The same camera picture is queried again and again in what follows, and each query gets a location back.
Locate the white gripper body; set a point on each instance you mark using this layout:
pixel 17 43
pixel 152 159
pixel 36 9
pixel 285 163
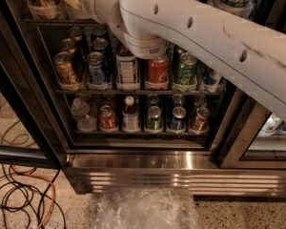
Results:
pixel 87 0

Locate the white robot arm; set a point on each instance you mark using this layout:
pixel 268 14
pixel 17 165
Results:
pixel 250 56

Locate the gold can top shelf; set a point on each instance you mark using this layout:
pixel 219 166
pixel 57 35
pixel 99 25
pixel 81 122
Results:
pixel 46 9

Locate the gold can shelf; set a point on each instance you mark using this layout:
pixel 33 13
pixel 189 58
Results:
pixel 70 45
pixel 66 69
pixel 46 9
pixel 200 119

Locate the blue pepsi can middle front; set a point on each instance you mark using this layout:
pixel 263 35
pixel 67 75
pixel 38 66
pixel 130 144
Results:
pixel 97 68

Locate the gold can middle shelf front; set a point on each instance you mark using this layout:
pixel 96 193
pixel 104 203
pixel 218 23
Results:
pixel 66 69

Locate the red coca-cola can front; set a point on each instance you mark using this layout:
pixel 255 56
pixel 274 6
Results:
pixel 157 70

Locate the green can middle shelf front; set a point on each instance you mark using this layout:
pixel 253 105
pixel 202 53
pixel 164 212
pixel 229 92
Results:
pixel 185 70

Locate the green can shelf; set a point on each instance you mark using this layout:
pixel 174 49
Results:
pixel 154 118
pixel 185 70

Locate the red can bottom shelf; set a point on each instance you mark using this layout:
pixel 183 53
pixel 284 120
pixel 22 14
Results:
pixel 107 117

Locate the clear water bottle bottom shelf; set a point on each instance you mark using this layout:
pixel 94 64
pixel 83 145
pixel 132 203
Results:
pixel 82 114

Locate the brown tea bottle bottom shelf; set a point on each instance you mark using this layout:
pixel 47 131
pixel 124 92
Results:
pixel 130 115

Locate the stainless steel beverage fridge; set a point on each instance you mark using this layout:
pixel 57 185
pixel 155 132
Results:
pixel 108 158

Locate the green can bottom shelf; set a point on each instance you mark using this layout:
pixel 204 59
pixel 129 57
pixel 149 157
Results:
pixel 154 118

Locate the blue can bottom shelf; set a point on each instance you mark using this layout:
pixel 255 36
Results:
pixel 177 121

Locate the open left glass fridge door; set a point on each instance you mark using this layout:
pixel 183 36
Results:
pixel 28 136

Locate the gold can bottom shelf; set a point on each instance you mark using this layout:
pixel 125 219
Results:
pixel 200 119

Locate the right glass fridge door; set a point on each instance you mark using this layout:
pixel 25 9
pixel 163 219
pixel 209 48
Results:
pixel 241 147

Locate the white can behind right door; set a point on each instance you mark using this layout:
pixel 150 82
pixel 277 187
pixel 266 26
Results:
pixel 270 125

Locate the brown iced tea bottle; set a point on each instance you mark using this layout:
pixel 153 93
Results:
pixel 127 66

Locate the clear plastic bag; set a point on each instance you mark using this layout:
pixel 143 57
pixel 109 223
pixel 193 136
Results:
pixel 146 208

